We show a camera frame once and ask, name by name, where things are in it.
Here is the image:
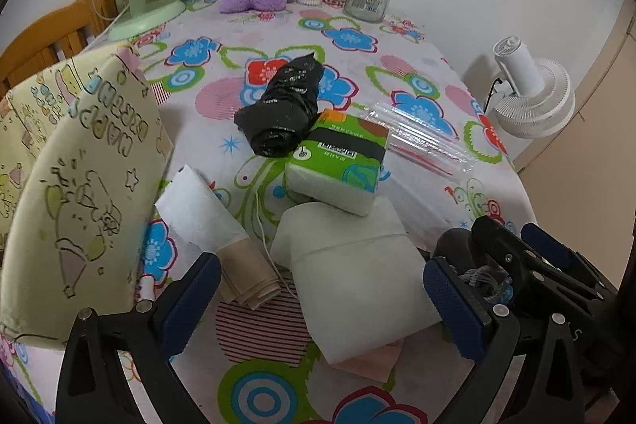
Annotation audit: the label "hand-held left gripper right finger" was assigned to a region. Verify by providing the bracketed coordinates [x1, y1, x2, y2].
[423, 256, 588, 424]

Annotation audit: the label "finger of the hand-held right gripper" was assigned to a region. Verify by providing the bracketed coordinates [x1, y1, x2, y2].
[471, 215, 604, 306]
[520, 222, 599, 278]

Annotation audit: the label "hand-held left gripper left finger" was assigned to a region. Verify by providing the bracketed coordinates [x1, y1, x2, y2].
[54, 251, 223, 424]

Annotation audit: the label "grey sock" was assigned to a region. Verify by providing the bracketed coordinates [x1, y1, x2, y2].
[432, 228, 512, 306]

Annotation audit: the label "white plastic roll beige sleeve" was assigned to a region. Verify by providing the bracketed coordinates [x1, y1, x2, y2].
[155, 164, 281, 308]

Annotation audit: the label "white cloth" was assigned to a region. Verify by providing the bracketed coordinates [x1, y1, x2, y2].
[270, 196, 445, 365]

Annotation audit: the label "pink cloth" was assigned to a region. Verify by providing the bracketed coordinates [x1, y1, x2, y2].
[323, 339, 404, 386]

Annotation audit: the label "clear plastic zip bag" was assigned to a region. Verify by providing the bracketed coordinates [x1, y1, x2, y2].
[360, 101, 473, 179]

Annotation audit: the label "yellow printed fabric storage box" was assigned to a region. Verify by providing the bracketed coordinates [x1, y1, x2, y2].
[0, 44, 173, 348]

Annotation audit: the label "green tissue pack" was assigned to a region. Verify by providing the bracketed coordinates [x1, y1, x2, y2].
[284, 108, 391, 216]

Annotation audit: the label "white floor fan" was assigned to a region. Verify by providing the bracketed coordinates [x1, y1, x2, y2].
[482, 35, 576, 137]

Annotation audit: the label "black plastic bag roll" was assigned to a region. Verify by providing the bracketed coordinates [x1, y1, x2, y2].
[233, 51, 325, 158]

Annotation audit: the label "wooden bed headboard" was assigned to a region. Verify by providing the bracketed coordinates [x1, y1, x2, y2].
[0, 0, 117, 94]

